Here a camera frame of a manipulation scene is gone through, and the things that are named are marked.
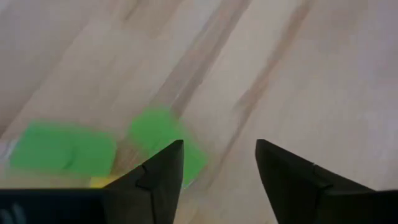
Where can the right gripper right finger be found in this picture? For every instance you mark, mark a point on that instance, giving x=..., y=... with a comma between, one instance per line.
x=295, y=193

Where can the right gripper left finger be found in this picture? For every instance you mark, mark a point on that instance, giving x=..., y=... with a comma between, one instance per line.
x=149, y=193

